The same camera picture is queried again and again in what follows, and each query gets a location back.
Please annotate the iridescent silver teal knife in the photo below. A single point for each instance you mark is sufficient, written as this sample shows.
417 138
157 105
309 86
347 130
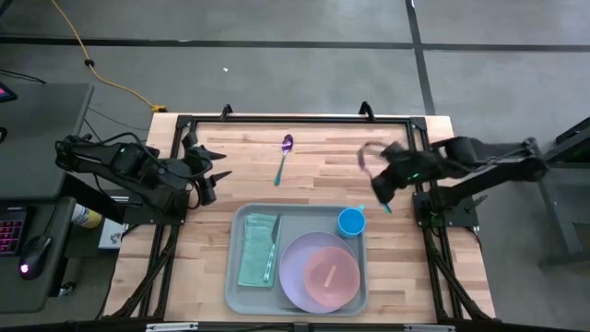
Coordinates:
272 253

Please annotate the black computer desk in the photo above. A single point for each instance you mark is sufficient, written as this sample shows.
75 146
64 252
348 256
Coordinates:
41 115

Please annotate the white bottle with yellow cap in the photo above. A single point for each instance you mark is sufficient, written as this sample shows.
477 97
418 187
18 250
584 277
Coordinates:
90 217

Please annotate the small screen device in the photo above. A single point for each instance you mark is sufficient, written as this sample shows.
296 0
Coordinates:
5 93

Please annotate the blue plastic cup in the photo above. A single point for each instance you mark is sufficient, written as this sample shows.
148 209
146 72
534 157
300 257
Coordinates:
351 223

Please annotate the backlit computer keyboard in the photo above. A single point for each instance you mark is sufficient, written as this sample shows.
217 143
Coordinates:
10 237

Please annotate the lavender plastic plate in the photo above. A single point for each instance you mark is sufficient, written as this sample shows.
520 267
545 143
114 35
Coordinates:
292 276

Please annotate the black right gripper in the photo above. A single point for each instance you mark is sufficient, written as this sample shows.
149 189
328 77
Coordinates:
408 166

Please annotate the grey plastic tray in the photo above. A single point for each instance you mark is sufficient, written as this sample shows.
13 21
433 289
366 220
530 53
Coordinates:
299 221

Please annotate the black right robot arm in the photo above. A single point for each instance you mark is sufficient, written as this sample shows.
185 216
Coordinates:
498 170

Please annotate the black aluminium table frame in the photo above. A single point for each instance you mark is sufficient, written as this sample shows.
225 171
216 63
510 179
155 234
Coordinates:
299 120

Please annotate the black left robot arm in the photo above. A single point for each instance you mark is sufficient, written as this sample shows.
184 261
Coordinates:
115 161

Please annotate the teal cloth napkin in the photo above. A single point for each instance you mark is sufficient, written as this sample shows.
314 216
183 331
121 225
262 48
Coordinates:
253 249

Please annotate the silver metal bracket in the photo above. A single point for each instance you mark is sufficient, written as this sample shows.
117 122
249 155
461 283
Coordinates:
170 327
428 328

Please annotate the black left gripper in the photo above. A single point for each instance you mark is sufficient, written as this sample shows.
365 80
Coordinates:
198 163

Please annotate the white cardboard box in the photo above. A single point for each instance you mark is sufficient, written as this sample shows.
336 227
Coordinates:
110 237

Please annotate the pink translucent bowl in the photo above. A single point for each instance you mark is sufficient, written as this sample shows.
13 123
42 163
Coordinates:
332 276

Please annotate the black caster wheel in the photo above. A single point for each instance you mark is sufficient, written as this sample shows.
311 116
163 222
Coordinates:
67 289

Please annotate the black computer mouse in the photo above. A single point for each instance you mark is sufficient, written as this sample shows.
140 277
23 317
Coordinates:
37 251

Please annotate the black side table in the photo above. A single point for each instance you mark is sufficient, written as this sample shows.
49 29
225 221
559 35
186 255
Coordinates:
576 138

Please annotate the iridescent purple teal spoon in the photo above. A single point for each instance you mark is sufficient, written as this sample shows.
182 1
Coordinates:
287 143

